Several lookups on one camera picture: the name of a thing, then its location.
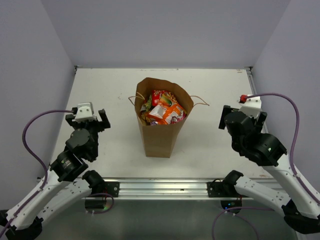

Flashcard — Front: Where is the green small snack packet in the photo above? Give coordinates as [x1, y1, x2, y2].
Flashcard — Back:
[140, 95, 152, 114]

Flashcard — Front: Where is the brown paper bag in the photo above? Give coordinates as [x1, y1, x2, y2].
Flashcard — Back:
[128, 77, 196, 158]

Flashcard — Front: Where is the orange white snack packet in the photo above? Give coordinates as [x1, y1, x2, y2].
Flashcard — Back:
[146, 103, 187, 125]

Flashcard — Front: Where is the red snack packet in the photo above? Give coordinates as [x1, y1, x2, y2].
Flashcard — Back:
[151, 90, 178, 107]

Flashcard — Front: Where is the pink small snack packet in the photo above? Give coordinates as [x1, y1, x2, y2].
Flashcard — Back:
[170, 114, 187, 124]

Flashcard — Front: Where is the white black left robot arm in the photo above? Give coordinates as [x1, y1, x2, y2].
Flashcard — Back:
[0, 102, 120, 240]

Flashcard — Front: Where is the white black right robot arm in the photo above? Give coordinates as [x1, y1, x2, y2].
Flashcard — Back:
[219, 105, 320, 235]

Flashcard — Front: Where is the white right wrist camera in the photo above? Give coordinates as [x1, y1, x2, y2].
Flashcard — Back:
[239, 94, 262, 119]

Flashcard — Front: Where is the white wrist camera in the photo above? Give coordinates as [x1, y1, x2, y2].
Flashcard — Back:
[239, 94, 262, 119]
[73, 102, 97, 123]

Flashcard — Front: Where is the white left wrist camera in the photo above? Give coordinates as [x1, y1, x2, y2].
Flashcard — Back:
[73, 102, 97, 123]

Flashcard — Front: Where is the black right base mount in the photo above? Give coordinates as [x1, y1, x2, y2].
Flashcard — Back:
[206, 179, 243, 214]

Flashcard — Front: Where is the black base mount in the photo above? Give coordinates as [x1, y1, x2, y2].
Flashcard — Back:
[84, 181, 120, 213]
[206, 179, 243, 214]

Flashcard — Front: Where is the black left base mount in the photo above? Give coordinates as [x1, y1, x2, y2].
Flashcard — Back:
[84, 181, 120, 213]

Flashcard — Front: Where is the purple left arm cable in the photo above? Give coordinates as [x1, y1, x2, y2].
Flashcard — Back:
[0, 109, 75, 236]

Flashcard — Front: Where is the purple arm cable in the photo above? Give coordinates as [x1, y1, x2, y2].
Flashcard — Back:
[211, 92, 320, 240]
[0, 109, 75, 236]

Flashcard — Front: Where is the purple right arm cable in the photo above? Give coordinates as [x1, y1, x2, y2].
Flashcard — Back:
[211, 92, 320, 240]

